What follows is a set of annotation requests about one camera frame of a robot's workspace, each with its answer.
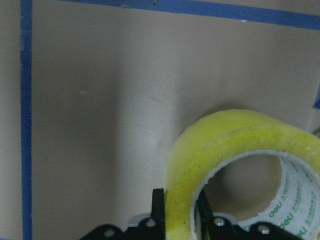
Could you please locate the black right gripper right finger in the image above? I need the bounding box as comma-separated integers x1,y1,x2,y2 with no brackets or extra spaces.
197,191,299,240

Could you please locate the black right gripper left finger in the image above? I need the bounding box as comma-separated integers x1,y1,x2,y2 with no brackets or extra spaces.
82,188,166,240

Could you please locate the yellow packing tape roll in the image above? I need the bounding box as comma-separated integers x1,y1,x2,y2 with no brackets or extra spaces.
164,109,320,240

